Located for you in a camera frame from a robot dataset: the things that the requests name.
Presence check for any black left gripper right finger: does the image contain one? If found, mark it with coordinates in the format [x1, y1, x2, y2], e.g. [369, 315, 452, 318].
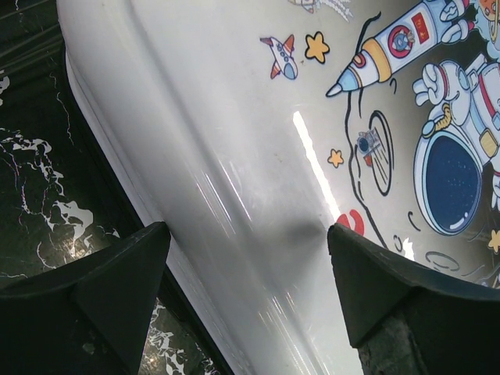
[327, 223, 499, 374]

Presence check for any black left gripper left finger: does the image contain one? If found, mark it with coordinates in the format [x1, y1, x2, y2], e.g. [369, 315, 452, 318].
[1, 222, 170, 374]

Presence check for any space astronaut kids suitcase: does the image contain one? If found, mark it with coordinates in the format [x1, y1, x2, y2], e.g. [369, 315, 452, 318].
[56, 1, 499, 374]

